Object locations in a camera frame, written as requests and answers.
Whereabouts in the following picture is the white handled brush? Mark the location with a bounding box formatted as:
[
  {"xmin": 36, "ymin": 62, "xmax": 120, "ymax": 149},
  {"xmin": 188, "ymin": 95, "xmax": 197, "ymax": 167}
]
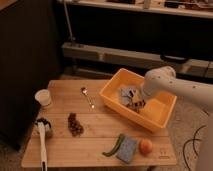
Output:
[{"xmin": 38, "ymin": 122, "xmax": 48, "ymax": 171}]

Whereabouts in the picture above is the blue-grey cloth in tray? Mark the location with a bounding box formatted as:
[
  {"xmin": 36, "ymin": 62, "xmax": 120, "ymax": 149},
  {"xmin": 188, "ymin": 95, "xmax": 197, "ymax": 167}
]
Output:
[{"xmin": 119, "ymin": 86, "xmax": 136, "ymax": 107}]

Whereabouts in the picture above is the metal spoon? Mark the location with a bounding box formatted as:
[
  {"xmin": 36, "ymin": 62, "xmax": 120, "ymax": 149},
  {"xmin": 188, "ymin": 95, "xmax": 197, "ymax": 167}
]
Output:
[{"xmin": 81, "ymin": 87, "xmax": 95, "ymax": 109}]

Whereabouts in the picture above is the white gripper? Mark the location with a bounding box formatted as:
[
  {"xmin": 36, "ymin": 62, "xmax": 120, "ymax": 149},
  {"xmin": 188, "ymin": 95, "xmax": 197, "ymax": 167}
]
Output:
[{"xmin": 129, "ymin": 87, "xmax": 151, "ymax": 109}]

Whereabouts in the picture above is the orange fruit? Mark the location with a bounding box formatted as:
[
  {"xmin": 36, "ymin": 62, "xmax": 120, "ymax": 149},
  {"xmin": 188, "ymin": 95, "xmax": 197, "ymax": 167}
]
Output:
[{"xmin": 139, "ymin": 139, "xmax": 153, "ymax": 155}]

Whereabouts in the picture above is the yellow plastic tray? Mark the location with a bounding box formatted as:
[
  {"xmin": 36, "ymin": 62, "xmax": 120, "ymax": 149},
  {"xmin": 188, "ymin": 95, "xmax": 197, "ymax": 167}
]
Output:
[{"xmin": 99, "ymin": 68, "xmax": 177, "ymax": 132}]

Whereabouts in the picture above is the upper shelf with clutter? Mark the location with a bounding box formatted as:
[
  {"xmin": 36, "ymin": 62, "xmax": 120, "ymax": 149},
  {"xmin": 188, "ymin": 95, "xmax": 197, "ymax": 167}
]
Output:
[{"xmin": 57, "ymin": 0, "xmax": 213, "ymax": 19}]

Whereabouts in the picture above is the grey metal rail beam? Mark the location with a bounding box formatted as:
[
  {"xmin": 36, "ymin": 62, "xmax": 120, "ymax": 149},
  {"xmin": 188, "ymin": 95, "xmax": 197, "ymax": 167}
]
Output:
[{"xmin": 62, "ymin": 42, "xmax": 213, "ymax": 79}]

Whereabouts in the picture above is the white paper cup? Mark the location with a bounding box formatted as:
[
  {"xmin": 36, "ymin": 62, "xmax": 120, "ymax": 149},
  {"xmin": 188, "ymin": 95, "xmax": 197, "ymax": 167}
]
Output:
[{"xmin": 35, "ymin": 89, "xmax": 52, "ymax": 106}]

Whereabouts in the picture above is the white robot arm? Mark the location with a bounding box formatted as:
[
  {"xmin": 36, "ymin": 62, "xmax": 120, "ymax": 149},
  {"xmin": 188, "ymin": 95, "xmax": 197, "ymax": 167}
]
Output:
[{"xmin": 139, "ymin": 66, "xmax": 213, "ymax": 171}]

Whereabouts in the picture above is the green chili pepper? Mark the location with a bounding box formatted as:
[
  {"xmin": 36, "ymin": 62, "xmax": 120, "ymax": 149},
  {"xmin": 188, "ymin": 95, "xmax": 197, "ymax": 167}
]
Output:
[{"xmin": 102, "ymin": 134, "xmax": 125, "ymax": 157}]

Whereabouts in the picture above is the black cable on floor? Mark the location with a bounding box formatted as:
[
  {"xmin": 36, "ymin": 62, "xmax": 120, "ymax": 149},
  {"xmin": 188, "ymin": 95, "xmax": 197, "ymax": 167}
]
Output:
[{"xmin": 182, "ymin": 124, "xmax": 208, "ymax": 168}]

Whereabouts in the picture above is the brown dried grape cluster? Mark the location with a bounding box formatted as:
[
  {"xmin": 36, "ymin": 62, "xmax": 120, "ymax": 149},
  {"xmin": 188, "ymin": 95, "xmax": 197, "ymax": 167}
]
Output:
[{"xmin": 68, "ymin": 113, "xmax": 84, "ymax": 137}]

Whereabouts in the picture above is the dark cabinet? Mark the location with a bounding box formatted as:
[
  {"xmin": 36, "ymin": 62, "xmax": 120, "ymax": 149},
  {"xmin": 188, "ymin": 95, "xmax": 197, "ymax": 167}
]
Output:
[{"xmin": 0, "ymin": 0, "xmax": 61, "ymax": 150}]

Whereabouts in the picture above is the blue-grey sponge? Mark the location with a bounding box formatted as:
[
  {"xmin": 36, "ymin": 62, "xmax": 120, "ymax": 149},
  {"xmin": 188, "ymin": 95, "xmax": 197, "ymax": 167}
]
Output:
[{"xmin": 116, "ymin": 136, "xmax": 137, "ymax": 164}]

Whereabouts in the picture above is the wooden board table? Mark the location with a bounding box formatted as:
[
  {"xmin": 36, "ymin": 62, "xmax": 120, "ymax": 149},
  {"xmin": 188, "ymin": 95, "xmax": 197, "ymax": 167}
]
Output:
[{"xmin": 21, "ymin": 79, "xmax": 178, "ymax": 168}]

